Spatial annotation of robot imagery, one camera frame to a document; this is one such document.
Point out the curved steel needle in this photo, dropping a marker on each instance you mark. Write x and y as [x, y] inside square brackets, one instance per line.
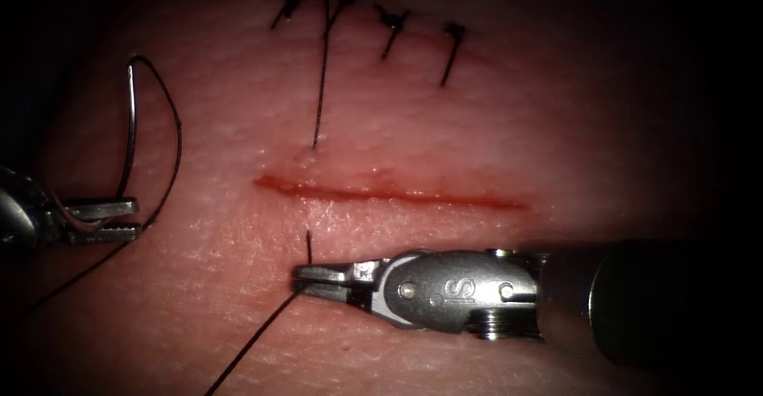
[132, 123]

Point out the black stitching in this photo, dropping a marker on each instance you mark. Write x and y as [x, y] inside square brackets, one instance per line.
[391, 21]

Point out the tissue pad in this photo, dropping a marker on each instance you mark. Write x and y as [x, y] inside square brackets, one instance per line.
[417, 121]

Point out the right arm needle driver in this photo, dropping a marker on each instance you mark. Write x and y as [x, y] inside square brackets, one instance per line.
[453, 291]

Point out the dark right arm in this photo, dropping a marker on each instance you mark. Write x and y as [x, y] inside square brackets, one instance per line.
[644, 303]

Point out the black thread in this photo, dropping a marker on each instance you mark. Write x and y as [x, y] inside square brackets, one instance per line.
[322, 74]

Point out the right arm needle driver jaw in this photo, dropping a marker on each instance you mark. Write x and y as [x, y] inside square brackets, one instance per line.
[334, 273]
[352, 293]

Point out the left arm needle driver jaw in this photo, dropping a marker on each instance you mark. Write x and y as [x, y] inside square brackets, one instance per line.
[101, 209]
[107, 234]

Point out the left arm needle driver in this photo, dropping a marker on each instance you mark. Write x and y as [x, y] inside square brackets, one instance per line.
[21, 217]

